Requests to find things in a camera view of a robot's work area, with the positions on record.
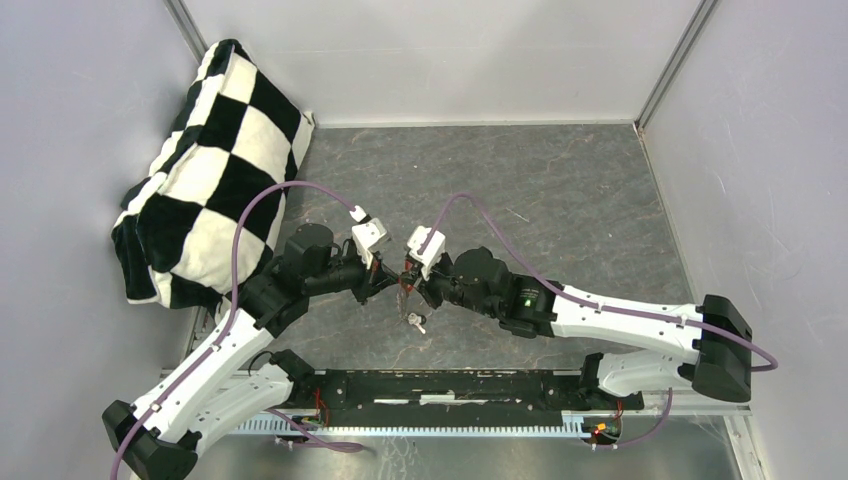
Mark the white toothed cable duct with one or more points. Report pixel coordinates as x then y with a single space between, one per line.
565 427

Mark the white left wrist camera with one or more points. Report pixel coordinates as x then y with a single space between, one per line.
368 234

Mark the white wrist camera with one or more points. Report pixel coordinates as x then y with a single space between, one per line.
368 234
426 246

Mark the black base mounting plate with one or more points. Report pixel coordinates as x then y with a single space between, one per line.
452 398

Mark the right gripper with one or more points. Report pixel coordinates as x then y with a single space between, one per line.
426 288

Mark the black white checkered blanket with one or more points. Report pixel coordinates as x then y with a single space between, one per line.
207 215

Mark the key with red tag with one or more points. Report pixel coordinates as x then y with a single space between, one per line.
407 281

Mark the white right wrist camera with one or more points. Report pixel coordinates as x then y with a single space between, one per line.
426 246

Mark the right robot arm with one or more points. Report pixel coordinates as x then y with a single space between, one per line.
705 346

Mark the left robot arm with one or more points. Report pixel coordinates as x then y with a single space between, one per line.
163 433

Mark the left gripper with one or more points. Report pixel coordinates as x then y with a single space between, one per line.
374 279

